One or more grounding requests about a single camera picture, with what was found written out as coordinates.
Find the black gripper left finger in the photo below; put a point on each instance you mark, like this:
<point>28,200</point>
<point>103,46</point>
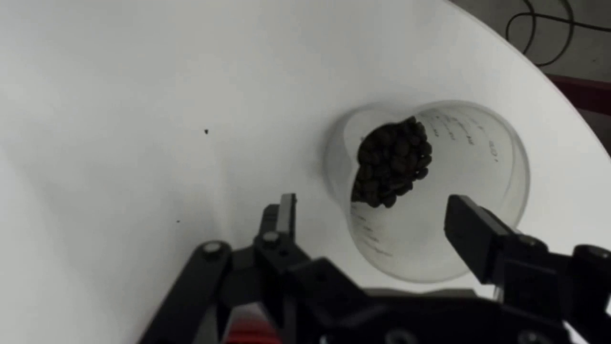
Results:
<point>288,267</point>

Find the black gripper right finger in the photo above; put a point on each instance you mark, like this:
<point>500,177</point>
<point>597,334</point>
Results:
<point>504,254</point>

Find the clear plastic jug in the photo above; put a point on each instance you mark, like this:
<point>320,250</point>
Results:
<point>475,164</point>

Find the dark bean clump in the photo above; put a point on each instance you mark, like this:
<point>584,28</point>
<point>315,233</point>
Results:
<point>393,162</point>

